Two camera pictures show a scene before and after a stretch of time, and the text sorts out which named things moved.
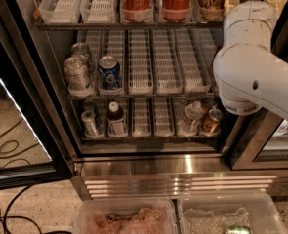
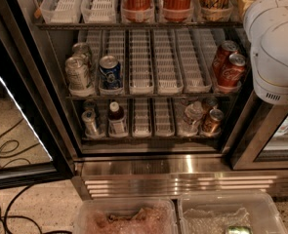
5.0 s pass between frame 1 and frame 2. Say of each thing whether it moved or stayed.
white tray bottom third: stayed
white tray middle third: stayed
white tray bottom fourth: stayed
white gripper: moved
